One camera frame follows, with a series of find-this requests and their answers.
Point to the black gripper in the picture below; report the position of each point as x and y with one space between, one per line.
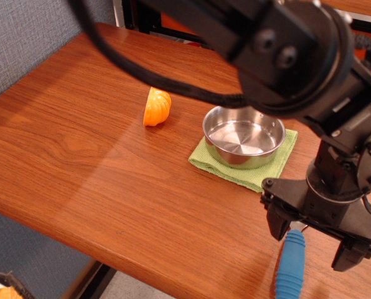
297 200

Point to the blue handled metal spoon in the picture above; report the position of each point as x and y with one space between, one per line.
290 273

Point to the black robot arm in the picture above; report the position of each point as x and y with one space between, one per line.
296 60

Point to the green folded cloth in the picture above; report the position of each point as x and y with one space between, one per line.
249 178

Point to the small steel saucepan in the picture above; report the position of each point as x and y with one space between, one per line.
242 138

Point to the orange plastic half fruit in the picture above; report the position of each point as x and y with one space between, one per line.
157 107

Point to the orange object at floor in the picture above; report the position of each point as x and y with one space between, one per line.
9 293

